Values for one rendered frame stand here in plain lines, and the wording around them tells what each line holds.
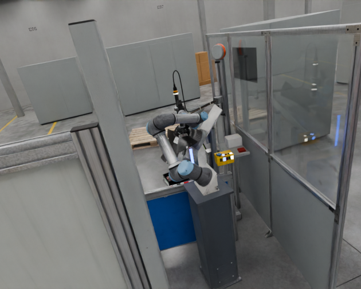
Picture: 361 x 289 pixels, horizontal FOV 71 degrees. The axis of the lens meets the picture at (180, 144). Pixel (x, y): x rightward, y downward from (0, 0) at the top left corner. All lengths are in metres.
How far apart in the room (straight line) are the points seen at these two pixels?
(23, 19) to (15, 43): 1.13
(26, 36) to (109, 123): 14.30
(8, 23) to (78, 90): 6.39
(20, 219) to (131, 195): 0.29
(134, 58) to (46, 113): 3.79
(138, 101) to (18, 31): 8.35
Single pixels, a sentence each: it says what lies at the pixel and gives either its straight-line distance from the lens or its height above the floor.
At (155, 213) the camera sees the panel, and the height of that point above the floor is 0.61.
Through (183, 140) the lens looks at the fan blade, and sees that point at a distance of 2.46.
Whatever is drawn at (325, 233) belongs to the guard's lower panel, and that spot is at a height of 0.74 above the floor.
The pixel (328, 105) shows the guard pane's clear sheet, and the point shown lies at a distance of 1.68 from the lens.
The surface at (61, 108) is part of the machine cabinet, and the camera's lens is 9.69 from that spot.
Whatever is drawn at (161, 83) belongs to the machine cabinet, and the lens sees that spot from 8.10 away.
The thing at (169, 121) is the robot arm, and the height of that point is 1.56.
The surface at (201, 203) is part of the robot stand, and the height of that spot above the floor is 0.99.
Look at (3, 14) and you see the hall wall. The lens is 15.05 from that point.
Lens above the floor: 2.15
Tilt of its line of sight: 24 degrees down
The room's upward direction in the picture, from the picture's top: 10 degrees counter-clockwise
